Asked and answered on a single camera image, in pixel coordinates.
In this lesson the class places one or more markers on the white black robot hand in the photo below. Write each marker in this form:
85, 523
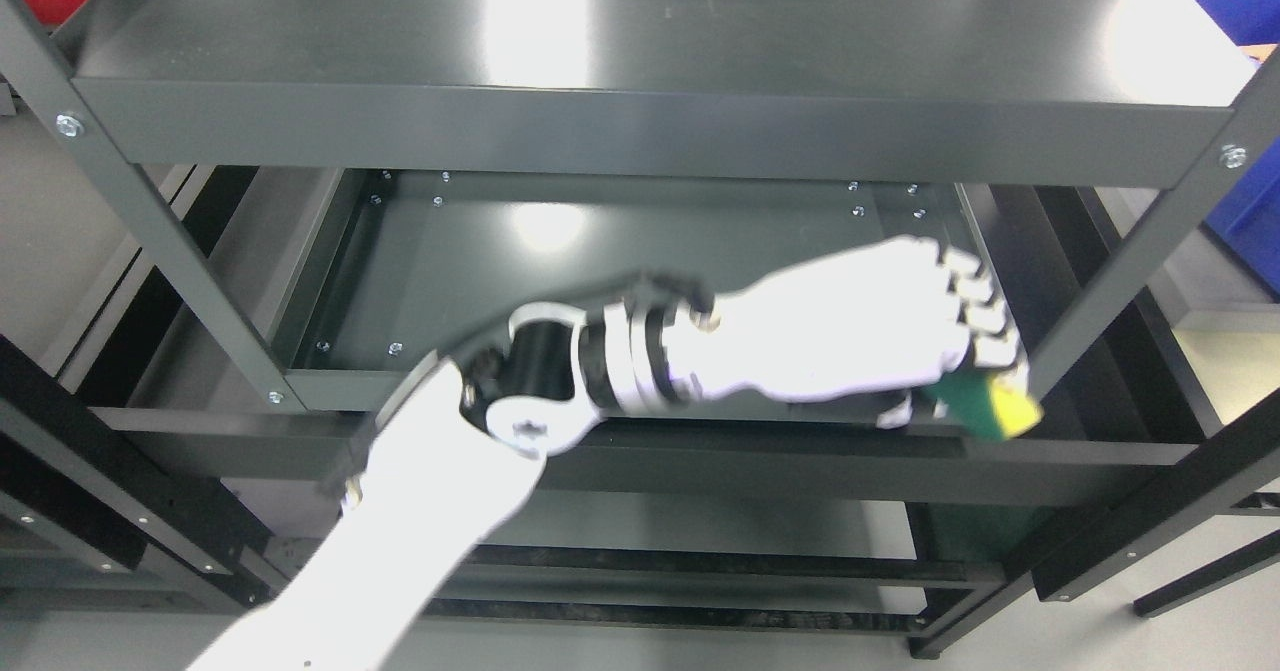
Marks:
894, 315

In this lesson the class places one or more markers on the dark metal shelf rack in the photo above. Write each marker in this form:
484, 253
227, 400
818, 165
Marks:
317, 193

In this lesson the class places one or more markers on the green yellow sponge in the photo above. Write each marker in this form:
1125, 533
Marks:
985, 405

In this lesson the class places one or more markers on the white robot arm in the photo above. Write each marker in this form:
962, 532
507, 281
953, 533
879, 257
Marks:
452, 455

